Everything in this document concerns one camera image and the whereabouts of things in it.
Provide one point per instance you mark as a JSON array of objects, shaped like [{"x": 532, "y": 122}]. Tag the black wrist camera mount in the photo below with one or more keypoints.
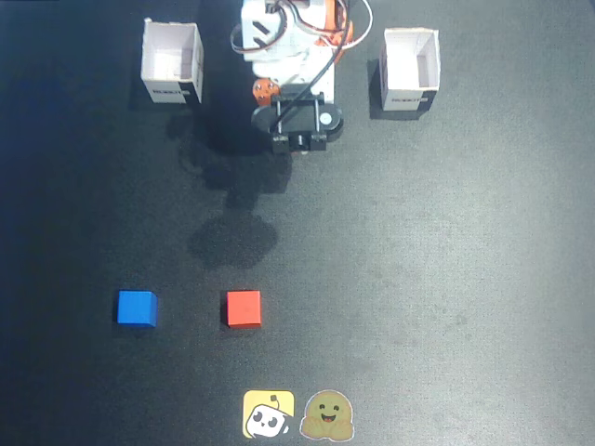
[{"x": 302, "y": 118}]

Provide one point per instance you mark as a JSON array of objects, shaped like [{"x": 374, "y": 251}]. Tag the orange robot base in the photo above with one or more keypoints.
[{"x": 335, "y": 23}]

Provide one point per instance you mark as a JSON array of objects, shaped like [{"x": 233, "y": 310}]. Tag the white cardboard box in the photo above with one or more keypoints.
[
  {"x": 404, "y": 60},
  {"x": 172, "y": 51}
]

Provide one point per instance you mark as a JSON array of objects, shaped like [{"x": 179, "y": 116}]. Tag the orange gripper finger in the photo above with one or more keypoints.
[{"x": 265, "y": 91}]

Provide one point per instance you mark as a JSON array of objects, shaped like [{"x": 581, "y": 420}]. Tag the hugging face emoji sticker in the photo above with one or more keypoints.
[{"x": 327, "y": 413}]

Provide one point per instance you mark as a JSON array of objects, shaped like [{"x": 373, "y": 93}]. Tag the yellow robot face sticker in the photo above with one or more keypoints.
[{"x": 267, "y": 413}]

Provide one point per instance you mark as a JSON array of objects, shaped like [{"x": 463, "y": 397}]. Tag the black felt mat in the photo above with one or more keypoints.
[{"x": 418, "y": 232}]

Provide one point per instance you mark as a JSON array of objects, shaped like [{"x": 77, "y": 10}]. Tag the red cube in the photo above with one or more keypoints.
[{"x": 243, "y": 309}]

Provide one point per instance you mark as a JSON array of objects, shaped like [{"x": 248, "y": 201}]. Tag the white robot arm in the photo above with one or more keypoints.
[{"x": 297, "y": 46}]

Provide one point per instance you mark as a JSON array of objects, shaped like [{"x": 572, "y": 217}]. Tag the blue cube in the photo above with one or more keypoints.
[{"x": 136, "y": 307}]

